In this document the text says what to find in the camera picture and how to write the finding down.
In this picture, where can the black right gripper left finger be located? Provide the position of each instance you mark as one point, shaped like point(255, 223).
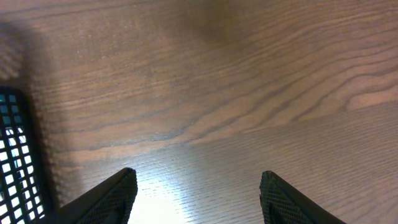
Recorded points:
point(109, 202)

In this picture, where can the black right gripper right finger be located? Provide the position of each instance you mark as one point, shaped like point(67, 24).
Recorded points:
point(282, 203)

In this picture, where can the dark green plastic basket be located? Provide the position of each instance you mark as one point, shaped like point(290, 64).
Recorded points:
point(24, 192)

